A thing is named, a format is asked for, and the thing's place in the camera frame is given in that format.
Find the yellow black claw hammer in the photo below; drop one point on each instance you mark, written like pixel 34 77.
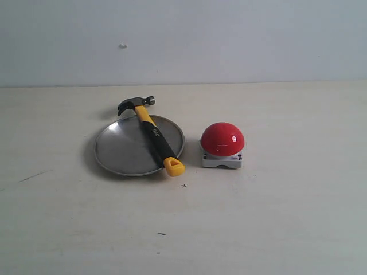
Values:
pixel 171 163

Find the red dome push button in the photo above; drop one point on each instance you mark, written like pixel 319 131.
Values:
pixel 222 144

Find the round steel plate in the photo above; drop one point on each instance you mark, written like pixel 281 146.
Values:
pixel 123 148

